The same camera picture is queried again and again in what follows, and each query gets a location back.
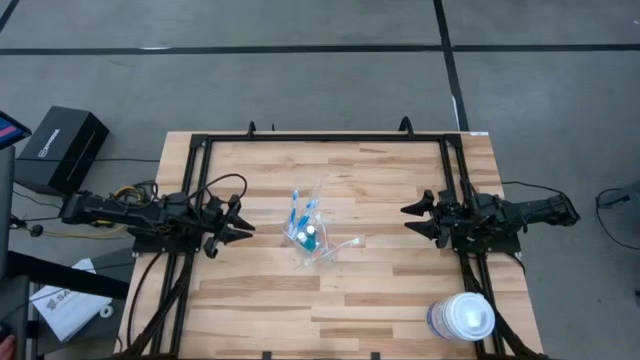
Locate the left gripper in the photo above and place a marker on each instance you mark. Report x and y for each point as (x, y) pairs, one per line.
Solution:
(212, 230)

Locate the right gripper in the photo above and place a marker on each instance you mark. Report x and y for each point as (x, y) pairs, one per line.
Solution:
(457, 227)

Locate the blue toothbrush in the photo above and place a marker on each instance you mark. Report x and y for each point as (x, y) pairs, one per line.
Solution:
(295, 205)
(309, 210)

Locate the white toothbrush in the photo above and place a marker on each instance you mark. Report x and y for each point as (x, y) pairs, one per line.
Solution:
(340, 247)

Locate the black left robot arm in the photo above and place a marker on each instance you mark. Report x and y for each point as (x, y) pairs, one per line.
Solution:
(125, 215)

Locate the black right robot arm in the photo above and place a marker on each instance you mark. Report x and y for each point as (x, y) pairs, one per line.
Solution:
(530, 212)

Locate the white wipes canister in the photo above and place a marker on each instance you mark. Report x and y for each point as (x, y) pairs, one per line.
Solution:
(462, 317)

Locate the black table edge clamp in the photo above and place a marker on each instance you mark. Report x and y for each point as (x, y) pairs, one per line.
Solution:
(375, 355)
(267, 355)

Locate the white tape roll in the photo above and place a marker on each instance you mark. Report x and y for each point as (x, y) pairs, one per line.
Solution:
(106, 311)

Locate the black metal bar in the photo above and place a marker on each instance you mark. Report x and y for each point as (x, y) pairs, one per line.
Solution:
(70, 277)

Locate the white paper booklet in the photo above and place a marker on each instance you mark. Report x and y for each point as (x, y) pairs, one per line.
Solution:
(67, 310)

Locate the black cardboard box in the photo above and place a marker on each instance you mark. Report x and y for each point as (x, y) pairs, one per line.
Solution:
(60, 150)

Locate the black round knob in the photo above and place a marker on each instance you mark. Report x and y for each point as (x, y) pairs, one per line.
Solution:
(36, 230)

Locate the blue-screen computer monitor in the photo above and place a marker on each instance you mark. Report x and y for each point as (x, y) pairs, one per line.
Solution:
(10, 131)

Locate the person's hand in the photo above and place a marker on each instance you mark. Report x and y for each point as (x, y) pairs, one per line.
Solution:
(6, 347)

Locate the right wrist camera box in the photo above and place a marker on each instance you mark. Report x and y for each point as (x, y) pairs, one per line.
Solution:
(450, 207)

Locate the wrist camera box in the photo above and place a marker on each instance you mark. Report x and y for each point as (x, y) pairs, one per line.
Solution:
(215, 205)
(450, 207)

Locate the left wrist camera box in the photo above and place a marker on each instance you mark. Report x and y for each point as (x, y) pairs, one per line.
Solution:
(215, 205)

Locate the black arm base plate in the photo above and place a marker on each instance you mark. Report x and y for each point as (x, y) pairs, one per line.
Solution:
(500, 246)
(150, 246)

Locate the black aluminium table frame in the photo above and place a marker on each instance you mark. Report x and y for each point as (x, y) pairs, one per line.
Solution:
(325, 137)

